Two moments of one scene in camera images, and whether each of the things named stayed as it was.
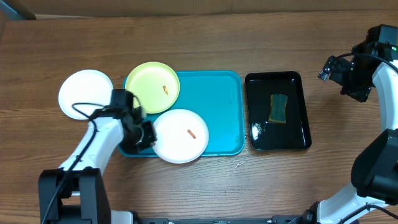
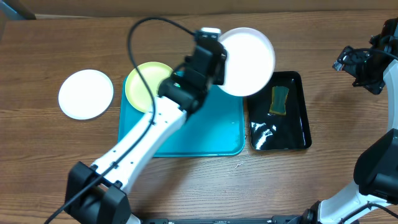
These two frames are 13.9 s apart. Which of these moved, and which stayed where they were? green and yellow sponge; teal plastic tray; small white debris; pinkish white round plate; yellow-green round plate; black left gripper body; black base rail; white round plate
Moved: black left gripper body; green and yellow sponge; pinkish white round plate
Stayed: yellow-green round plate; black base rail; small white debris; teal plastic tray; white round plate
